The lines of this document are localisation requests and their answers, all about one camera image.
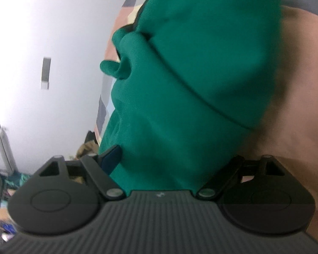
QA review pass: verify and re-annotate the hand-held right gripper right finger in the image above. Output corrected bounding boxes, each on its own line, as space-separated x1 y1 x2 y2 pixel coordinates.
197 155 286 200

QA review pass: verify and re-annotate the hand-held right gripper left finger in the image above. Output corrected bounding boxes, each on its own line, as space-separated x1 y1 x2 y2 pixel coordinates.
38 145 124 200

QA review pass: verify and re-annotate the green hoodie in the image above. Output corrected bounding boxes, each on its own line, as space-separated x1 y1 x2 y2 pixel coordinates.
99 0 282 191

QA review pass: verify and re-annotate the teal patterned cloth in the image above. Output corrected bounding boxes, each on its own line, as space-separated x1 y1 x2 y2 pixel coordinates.
1 172 33 195

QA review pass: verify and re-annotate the patchwork bed quilt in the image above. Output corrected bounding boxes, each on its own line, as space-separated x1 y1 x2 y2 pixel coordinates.
94 0 318 245

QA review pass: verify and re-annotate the white tall appliance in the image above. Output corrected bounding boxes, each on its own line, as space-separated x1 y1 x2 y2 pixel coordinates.
0 122 18 175

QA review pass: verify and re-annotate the grey wall outlet panel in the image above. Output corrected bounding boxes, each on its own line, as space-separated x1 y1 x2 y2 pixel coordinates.
42 57 51 82

